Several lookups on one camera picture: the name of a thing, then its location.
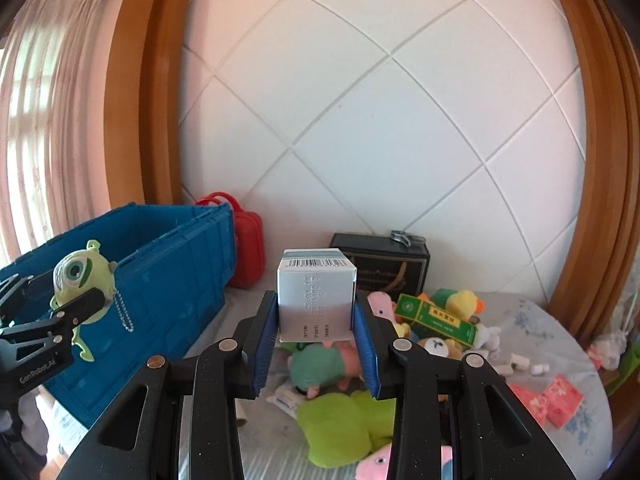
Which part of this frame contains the metal clip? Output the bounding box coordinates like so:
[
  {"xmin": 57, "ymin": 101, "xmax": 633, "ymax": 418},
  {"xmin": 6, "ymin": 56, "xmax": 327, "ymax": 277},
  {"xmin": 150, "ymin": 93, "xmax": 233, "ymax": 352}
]
[{"xmin": 390, "ymin": 230, "xmax": 425, "ymax": 248}]

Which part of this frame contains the blue plastic crate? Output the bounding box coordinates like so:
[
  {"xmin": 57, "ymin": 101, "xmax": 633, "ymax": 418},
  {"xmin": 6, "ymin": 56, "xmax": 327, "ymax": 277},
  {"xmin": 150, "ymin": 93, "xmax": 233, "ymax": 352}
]
[{"xmin": 1, "ymin": 204, "xmax": 236, "ymax": 427}]

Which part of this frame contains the pink curtain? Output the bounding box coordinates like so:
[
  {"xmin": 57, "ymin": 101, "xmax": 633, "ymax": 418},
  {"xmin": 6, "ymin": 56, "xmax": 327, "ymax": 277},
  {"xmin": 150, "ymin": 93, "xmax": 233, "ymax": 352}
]
[{"xmin": 1, "ymin": 0, "xmax": 105, "ymax": 264}]

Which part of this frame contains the pink pig plush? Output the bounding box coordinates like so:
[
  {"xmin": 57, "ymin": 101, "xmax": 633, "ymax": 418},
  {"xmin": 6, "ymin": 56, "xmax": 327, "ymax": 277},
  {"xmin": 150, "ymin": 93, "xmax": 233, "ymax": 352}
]
[{"xmin": 368, "ymin": 292, "xmax": 397, "ymax": 326}]

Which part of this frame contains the yellow duck plush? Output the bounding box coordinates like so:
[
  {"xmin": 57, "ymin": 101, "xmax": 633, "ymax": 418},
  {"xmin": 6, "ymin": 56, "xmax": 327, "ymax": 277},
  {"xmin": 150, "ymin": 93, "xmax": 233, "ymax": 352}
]
[{"xmin": 431, "ymin": 288, "xmax": 485, "ymax": 321}]

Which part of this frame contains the teal pig plush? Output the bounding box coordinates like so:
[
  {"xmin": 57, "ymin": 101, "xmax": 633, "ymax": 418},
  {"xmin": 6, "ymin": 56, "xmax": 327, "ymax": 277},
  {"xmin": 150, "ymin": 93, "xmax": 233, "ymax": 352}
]
[{"xmin": 288, "ymin": 341, "xmax": 362, "ymax": 399}]

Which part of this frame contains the white grey box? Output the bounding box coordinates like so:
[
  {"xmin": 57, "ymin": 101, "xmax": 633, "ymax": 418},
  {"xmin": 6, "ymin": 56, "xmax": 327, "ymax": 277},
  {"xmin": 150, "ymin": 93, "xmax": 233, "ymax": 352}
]
[{"xmin": 277, "ymin": 248, "xmax": 357, "ymax": 344}]

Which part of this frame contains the brown bear plush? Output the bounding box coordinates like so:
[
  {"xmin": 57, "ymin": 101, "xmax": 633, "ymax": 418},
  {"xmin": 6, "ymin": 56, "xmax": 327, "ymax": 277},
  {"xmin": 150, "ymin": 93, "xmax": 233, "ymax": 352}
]
[{"xmin": 394, "ymin": 323, "xmax": 463, "ymax": 360}]

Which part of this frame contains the green long box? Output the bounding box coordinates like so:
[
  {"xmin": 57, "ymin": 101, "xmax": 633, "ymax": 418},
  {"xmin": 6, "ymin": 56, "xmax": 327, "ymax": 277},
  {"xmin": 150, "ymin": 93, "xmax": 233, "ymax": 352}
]
[{"xmin": 395, "ymin": 294, "xmax": 477, "ymax": 348}]

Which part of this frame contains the red dress pig plush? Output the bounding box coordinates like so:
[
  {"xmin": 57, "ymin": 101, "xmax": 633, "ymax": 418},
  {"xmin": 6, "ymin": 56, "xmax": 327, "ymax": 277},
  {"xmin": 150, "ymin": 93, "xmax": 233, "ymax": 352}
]
[{"xmin": 355, "ymin": 444, "xmax": 454, "ymax": 480}]

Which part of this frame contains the large green plush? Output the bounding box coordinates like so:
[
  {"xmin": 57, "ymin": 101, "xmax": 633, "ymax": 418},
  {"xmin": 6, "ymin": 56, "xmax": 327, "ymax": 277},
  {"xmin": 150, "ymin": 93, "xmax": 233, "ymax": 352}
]
[{"xmin": 296, "ymin": 390, "xmax": 396, "ymax": 469}]

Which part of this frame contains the black gift box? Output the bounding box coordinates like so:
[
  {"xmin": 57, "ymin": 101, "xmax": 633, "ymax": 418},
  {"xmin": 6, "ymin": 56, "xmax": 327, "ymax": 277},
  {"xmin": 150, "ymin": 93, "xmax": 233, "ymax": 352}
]
[{"xmin": 330, "ymin": 233, "xmax": 431, "ymax": 300}]

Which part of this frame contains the white plastic packet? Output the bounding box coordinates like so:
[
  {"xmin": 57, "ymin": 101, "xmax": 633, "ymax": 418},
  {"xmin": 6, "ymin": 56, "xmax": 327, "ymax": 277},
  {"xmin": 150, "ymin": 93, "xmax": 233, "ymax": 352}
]
[{"xmin": 267, "ymin": 382, "xmax": 307, "ymax": 419}]

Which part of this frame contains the red plastic case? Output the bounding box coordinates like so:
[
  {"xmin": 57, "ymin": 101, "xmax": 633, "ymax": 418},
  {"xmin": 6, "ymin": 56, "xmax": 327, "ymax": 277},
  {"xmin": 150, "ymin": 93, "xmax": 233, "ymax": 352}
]
[{"xmin": 195, "ymin": 192, "xmax": 266, "ymax": 289}]

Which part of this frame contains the green one-eyed monster plush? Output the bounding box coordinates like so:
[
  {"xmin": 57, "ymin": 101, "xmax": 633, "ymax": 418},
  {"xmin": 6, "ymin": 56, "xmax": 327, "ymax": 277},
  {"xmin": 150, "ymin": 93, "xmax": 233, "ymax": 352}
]
[{"xmin": 50, "ymin": 240, "xmax": 134, "ymax": 363}]

